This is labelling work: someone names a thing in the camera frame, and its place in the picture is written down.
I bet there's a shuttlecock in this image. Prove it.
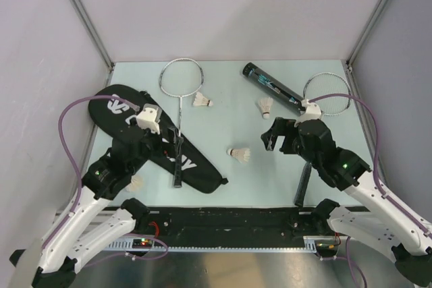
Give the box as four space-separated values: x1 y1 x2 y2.
192 92 213 107
126 175 144 192
259 97 273 119

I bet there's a black shuttlecock tube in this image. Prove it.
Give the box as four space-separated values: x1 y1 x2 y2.
242 62 305 114

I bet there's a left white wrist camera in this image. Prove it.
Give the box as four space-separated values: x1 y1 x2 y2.
136 104 162 135

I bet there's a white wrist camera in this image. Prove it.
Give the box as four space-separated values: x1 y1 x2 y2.
136 104 162 135
295 99 323 125

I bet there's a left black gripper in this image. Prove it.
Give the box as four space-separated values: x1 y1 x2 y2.
128 123 182 175

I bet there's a white badminton racket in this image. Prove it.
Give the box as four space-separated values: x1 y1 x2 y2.
159 57 205 189
294 72 351 208

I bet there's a left aluminium frame post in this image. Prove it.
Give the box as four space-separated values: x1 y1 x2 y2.
69 0 115 71

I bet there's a right white badminton racket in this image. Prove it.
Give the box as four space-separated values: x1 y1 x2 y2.
294 72 351 208

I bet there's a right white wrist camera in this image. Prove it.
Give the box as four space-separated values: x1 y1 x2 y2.
295 99 323 125

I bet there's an aluminium frame post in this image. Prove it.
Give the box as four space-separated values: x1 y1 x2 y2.
69 0 115 71
346 0 391 71

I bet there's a shuttlecock table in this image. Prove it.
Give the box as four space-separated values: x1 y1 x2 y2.
227 148 250 163

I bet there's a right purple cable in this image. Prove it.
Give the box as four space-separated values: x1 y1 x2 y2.
313 93 432 235

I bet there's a right aluminium frame post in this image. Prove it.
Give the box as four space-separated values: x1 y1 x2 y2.
346 0 391 71

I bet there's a left white badminton racket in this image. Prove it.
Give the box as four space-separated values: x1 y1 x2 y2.
159 57 205 189

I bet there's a grey slotted cable duct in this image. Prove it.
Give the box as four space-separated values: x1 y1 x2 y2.
107 235 338 254

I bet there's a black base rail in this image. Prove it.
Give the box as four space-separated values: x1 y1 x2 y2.
133 207 334 249

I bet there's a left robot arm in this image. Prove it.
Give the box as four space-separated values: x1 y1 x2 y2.
9 121 162 287

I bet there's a black racket cover bag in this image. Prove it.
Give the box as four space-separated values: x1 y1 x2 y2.
88 84 228 194

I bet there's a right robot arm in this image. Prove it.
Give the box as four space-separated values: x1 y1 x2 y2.
261 117 431 287

